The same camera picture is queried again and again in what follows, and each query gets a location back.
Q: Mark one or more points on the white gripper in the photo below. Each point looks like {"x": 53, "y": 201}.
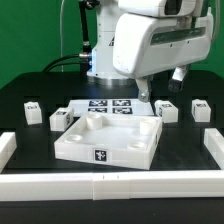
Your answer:
{"x": 144, "y": 46}

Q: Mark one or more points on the white square table top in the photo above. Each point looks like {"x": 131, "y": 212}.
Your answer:
{"x": 111, "y": 139}

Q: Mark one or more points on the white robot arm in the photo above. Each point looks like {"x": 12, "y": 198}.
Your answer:
{"x": 100, "y": 67}

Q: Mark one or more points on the white sheet with markers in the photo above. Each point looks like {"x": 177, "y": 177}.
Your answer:
{"x": 116, "y": 106}

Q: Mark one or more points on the white U-shaped obstacle fence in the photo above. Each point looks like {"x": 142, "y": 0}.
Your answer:
{"x": 104, "y": 186}

